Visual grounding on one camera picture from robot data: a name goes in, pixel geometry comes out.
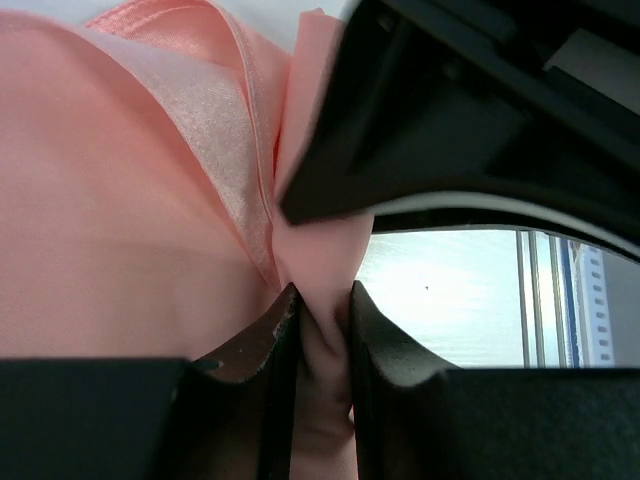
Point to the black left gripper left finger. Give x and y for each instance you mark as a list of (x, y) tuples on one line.
[(227, 415)]

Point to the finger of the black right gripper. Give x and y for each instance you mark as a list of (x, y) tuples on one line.
[(449, 115)]

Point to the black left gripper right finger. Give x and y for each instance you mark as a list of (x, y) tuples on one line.
[(418, 416)]

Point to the pink satin napkin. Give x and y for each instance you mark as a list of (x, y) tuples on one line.
[(141, 159)]

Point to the aluminium front rail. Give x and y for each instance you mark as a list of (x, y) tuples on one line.
[(547, 301)]

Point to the white slotted cable duct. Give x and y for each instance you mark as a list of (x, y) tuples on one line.
[(608, 309)]

